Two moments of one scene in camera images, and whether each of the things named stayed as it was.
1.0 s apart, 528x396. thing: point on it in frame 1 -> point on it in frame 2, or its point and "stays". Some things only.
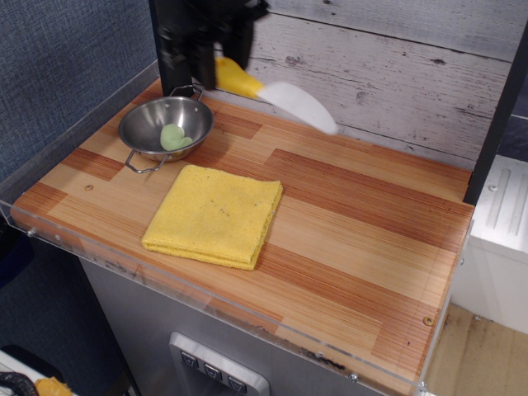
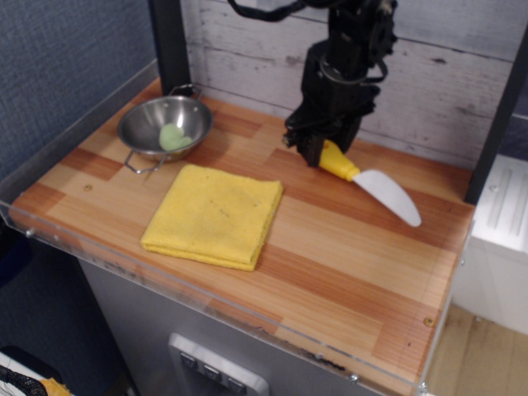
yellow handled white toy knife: (231, 75) -> (334, 159)
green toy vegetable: (172, 138) stays
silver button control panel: (198, 369) stays
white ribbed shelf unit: (492, 280) stays
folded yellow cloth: (216, 215) stays
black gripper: (189, 30) -> (329, 101)
